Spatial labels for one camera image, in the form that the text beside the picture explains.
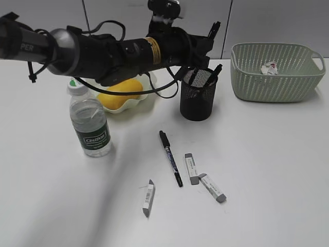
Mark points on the yellow mango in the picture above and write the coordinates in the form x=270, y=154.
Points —
x=120, y=95

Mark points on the grey white eraser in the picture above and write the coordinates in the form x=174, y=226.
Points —
x=149, y=197
x=191, y=168
x=213, y=189

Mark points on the black marker pen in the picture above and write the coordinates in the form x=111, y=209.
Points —
x=166, y=146
x=193, y=75
x=214, y=75

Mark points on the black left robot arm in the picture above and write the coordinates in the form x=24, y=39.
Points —
x=72, y=52

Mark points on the clear water bottle green label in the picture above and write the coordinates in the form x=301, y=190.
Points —
x=88, y=120

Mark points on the black mesh pen holder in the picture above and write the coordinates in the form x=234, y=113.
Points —
x=196, y=99

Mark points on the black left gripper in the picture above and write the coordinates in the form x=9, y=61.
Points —
x=178, y=48

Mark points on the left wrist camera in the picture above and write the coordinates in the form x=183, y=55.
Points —
x=164, y=12

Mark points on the waste paper ball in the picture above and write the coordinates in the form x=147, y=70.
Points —
x=269, y=68

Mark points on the pale green wavy plate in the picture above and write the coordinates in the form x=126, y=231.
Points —
x=131, y=103

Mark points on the pale green woven basket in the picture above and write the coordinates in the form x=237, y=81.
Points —
x=300, y=71

